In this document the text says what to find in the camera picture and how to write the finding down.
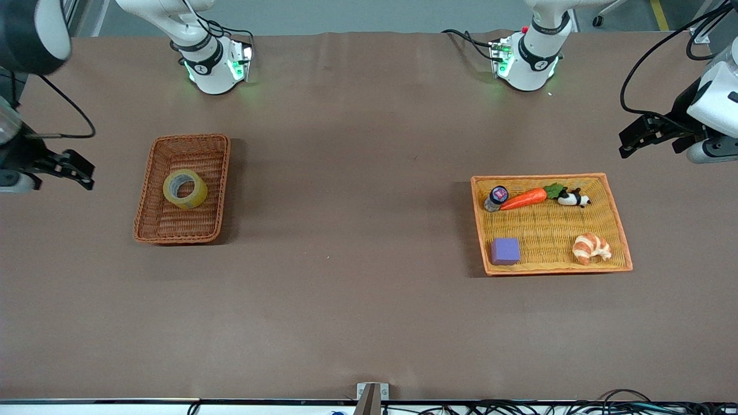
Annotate clear yellowish tape roll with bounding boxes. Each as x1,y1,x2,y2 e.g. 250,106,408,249
163,168,209,210

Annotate brown wicker basket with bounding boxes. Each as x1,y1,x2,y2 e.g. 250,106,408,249
133,134,232,246

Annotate orange wicker basket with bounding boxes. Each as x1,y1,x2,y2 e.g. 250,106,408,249
470,173,634,277

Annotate black white panda figure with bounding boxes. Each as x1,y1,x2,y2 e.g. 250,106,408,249
557,188,592,209

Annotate office chair caster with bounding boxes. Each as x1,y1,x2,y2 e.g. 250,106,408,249
592,0,626,28

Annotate toy croissant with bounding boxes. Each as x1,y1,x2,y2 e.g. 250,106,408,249
572,232,613,266

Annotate orange toy carrot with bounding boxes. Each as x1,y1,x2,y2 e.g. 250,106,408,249
499,183,567,212

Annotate small bottle with printed cap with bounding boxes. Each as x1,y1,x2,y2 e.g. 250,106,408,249
483,185,510,213

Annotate purple foam cube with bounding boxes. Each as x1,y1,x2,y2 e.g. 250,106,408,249
490,237,522,266

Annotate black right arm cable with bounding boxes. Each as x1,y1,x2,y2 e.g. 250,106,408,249
33,74,97,139

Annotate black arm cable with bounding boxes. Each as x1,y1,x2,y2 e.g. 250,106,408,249
685,12,728,62
33,74,97,139

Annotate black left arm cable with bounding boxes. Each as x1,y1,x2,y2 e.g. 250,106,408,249
685,12,728,62

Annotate aluminium frame profile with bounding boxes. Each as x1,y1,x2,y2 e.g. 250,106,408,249
61,0,81,35

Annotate black left base cable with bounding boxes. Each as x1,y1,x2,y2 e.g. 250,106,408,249
441,29,500,63

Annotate black base cable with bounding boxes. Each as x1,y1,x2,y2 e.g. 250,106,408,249
441,29,500,63
172,0,255,58

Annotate black right base cable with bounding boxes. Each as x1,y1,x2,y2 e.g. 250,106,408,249
172,0,255,58

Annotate black cable bundle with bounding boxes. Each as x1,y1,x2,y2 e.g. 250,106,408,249
381,389,738,415

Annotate grey metal table bracket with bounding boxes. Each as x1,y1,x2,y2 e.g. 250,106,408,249
356,382,389,415

